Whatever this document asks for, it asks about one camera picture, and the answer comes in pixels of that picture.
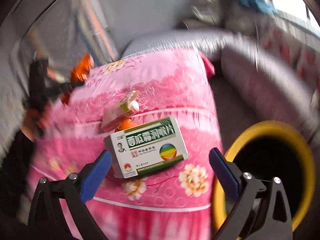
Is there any orange snack wrapper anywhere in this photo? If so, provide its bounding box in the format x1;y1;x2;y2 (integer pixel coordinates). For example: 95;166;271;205
61;53;94;105

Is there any white green medicine box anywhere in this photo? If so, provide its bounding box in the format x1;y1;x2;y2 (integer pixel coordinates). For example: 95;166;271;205
104;115;189;179

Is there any yellow rim trash bin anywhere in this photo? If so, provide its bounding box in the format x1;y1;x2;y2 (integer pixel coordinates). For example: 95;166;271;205
212;121;319;239

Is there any left hand orange glove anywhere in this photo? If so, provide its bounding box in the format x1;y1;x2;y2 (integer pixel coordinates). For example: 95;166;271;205
20;103;52;141

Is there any grey patterned hanging cloth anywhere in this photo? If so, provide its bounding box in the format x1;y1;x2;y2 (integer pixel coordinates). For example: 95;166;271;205
10;0;119;87

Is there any small torn paper box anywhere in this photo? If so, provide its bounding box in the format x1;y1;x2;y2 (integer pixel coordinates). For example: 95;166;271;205
100;90;140;132

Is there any orange ball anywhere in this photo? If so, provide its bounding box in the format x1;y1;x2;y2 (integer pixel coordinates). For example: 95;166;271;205
115;119;138;132

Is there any grey quilted sofa cover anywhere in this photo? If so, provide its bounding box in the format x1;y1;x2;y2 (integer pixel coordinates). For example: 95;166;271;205
121;29;319;140

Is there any right baby print pillow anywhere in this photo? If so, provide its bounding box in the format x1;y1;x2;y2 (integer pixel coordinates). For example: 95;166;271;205
297;46;319;90

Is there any baby print pillow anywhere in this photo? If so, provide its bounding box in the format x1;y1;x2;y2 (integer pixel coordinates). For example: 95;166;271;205
259;27;302;66
297;46;319;90

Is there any left baby print pillow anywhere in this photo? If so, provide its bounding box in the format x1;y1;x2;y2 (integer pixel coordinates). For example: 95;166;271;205
259;27;302;66

